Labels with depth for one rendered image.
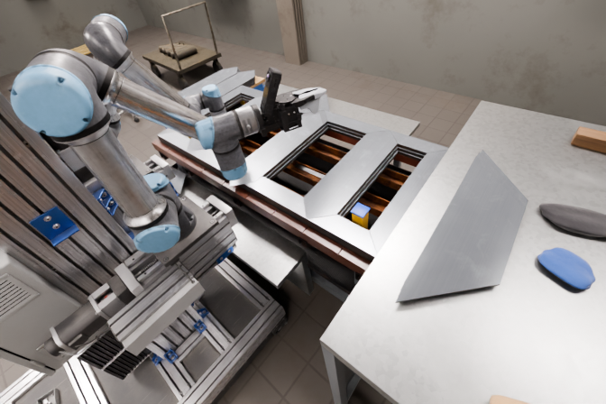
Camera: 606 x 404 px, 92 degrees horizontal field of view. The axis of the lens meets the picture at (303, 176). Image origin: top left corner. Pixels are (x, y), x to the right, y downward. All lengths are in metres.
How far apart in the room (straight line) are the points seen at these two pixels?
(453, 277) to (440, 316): 0.11
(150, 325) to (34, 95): 0.72
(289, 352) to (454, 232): 1.26
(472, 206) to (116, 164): 1.01
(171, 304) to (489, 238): 0.99
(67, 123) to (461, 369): 0.95
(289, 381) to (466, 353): 1.21
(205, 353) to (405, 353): 1.22
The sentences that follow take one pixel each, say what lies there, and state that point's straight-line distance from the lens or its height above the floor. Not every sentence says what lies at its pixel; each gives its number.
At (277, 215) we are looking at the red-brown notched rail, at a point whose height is 0.83.
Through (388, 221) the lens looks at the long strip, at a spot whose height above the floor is 0.87.
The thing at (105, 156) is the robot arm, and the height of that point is 1.49.
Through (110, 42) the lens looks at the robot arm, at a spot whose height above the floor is 1.57.
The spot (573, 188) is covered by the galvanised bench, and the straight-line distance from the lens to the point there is 1.32.
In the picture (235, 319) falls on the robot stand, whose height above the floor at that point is 0.21.
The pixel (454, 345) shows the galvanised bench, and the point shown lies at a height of 1.05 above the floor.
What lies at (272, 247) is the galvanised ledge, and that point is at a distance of 1.42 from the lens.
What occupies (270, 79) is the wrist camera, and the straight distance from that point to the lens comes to 0.77.
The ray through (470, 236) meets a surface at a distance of 1.00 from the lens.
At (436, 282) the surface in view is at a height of 1.07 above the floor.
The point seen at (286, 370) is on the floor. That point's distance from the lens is 1.92.
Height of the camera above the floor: 1.84
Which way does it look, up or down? 43 degrees down
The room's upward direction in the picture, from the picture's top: 9 degrees counter-clockwise
